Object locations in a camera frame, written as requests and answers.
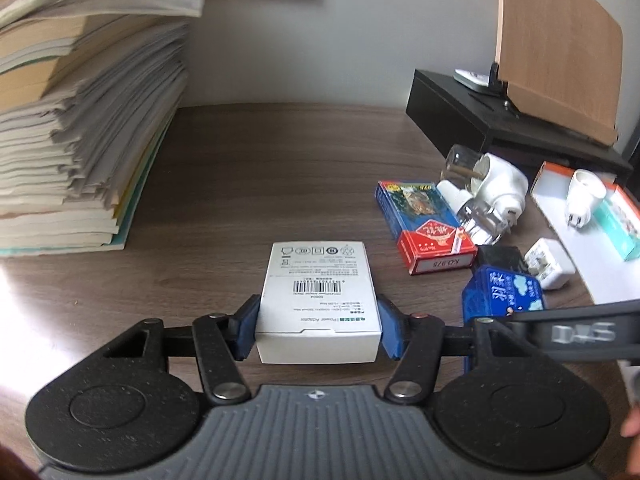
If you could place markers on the white tray with orange rim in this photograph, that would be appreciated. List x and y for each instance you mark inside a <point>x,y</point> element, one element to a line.
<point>590,260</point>

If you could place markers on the black charger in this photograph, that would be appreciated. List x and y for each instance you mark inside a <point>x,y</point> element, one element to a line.
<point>500,259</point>

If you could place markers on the stack of books and papers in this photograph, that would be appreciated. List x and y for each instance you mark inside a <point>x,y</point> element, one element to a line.
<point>75,135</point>

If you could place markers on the white cube charger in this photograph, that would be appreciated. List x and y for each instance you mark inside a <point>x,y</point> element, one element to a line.
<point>549,264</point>

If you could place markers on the silver flat device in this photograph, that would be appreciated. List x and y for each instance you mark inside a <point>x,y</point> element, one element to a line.
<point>472,80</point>

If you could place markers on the light wooden board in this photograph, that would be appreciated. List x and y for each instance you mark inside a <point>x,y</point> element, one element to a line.
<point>560,45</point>

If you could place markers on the black desk riser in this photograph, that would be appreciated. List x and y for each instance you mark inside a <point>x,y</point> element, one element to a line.
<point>460,110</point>

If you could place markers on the blue patterned small box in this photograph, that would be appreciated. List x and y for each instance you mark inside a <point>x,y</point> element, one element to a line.
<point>500,297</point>

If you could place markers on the person's right hand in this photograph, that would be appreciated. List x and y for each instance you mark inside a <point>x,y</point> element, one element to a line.
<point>632,422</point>

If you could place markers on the teal small box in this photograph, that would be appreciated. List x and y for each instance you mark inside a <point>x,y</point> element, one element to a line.
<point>620,225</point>

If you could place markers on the white cardboard adapter box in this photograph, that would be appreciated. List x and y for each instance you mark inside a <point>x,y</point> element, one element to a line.
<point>317,295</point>

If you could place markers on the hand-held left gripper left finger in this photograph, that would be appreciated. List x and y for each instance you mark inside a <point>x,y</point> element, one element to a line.
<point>244,329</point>

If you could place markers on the black board support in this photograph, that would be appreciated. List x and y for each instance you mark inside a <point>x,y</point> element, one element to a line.
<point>497,82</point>

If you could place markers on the red and blue card box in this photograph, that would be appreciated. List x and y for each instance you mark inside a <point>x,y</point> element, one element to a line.
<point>425,230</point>

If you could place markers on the white lamp socket plug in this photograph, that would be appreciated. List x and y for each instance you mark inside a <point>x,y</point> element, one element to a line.
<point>586,195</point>

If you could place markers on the clear plug with white cap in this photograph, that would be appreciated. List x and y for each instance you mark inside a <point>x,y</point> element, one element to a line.
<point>475,215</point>

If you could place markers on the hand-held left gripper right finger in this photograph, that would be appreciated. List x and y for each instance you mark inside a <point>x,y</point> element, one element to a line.
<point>391,330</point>

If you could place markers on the large white plug adapter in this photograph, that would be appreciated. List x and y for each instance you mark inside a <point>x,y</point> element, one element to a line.
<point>502,185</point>

